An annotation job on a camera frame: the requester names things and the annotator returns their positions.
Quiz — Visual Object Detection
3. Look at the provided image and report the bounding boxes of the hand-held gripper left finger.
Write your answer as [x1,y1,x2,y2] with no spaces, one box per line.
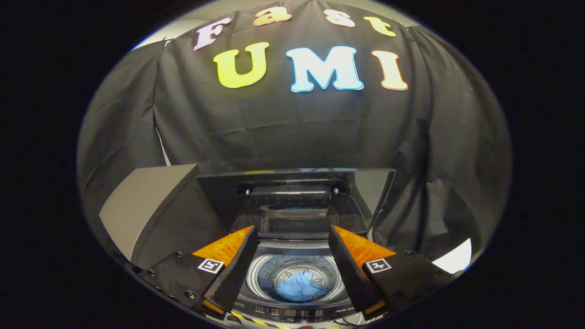
[139,225,260,320]

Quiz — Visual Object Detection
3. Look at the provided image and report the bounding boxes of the grey washing machine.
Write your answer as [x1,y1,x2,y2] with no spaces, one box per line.
[231,224,373,328]

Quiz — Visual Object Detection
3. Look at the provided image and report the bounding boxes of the grey cabinet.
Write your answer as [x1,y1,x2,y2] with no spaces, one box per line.
[100,164,231,270]

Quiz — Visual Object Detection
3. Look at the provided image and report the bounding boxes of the yellow black floor tape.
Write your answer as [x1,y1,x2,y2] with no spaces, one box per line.
[231,311,293,329]

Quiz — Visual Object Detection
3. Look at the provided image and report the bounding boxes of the black backdrop cloth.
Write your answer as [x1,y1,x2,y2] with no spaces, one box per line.
[77,0,512,270]

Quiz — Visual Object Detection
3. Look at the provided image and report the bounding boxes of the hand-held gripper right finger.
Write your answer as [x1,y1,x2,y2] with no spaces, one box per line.
[327,224,458,321]

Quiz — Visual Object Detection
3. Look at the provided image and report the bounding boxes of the light blue polo shirt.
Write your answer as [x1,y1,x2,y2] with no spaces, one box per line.
[276,271,328,302]

